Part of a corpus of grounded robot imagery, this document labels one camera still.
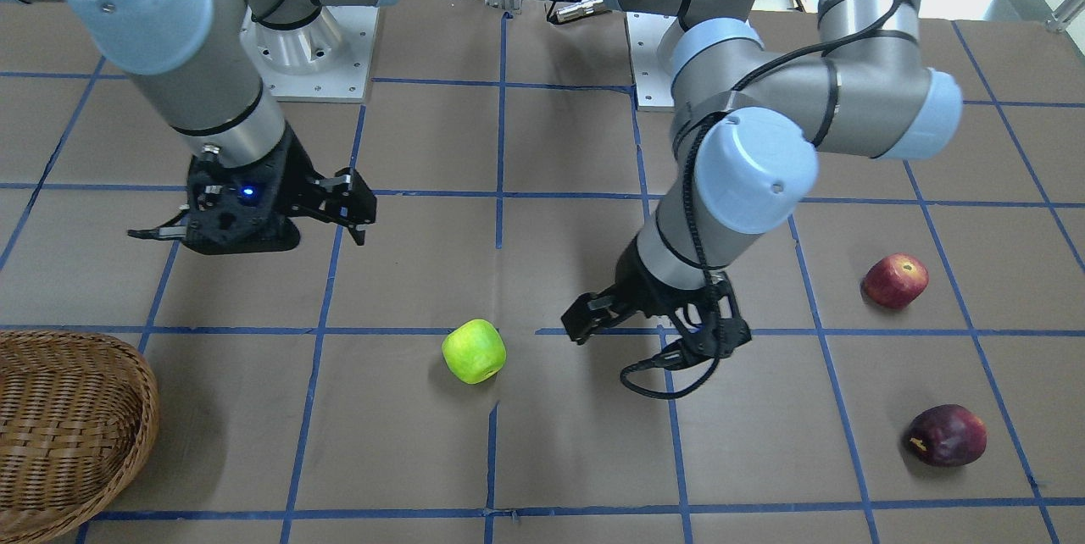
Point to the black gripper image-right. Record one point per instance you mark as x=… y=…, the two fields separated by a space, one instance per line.
x=647 y=283

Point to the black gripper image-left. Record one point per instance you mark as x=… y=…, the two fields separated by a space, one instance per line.
x=294 y=174

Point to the green apple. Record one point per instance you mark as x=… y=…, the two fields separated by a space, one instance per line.
x=474 y=352

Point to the dark red apple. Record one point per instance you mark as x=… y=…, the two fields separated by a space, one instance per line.
x=947 y=436

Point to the silver robot arm image-right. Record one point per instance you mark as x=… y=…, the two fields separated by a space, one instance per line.
x=747 y=129

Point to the woven wicker basket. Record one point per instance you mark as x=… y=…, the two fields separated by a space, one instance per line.
x=79 y=419

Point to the metal base plate image-left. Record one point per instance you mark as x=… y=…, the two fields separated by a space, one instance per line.
x=339 y=69

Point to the metal base plate image-right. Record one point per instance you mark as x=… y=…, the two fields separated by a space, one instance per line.
x=652 y=39

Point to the silver cable connector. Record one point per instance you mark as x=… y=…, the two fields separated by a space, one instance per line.
x=578 y=10

